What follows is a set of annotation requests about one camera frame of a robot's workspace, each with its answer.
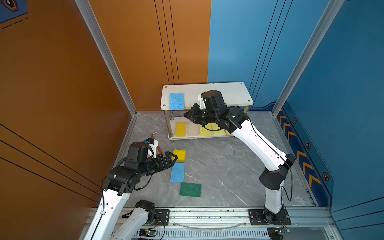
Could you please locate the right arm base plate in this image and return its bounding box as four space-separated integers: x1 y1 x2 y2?
248 207 292 226

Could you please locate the red hex key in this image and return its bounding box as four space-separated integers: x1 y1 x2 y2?
151 132 164 156

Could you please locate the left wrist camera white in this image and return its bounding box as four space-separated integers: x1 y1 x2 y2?
144 138 157 158

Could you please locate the circuit board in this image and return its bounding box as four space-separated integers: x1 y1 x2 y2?
267 228 291 240
139 229 158 239

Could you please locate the right circuit board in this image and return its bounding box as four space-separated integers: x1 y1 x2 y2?
267 228 291 240

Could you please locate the yellow porous sponge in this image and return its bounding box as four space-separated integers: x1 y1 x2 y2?
212 129 227 136
200 126 212 137

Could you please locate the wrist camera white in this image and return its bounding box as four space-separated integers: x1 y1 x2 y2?
198 94 206 110
144 138 157 158

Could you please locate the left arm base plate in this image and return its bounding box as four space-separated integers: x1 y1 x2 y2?
146 209 170 226

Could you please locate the long yellow foam sponge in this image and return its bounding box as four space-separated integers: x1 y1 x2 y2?
175 122 187 138

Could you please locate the white two-tier shelf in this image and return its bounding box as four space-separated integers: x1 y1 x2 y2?
161 82 254 141

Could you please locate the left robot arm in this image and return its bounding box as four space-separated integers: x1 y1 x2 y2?
85 138 178 240

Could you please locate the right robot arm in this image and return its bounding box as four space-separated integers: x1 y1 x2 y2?
184 90 296 226

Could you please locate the pale pink sponge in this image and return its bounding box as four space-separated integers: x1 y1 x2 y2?
188 122 200 137

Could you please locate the blue sponge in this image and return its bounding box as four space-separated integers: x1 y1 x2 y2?
170 163 185 183
170 93 185 111

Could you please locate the left circuit board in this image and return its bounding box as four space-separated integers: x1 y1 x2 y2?
139 229 158 239

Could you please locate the small thick yellow sponge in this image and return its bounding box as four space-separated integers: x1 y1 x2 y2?
173 150 187 163

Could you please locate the green scouring pad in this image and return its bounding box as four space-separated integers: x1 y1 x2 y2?
180 183 202 198

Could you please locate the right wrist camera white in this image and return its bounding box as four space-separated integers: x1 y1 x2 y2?
198 94 206 110

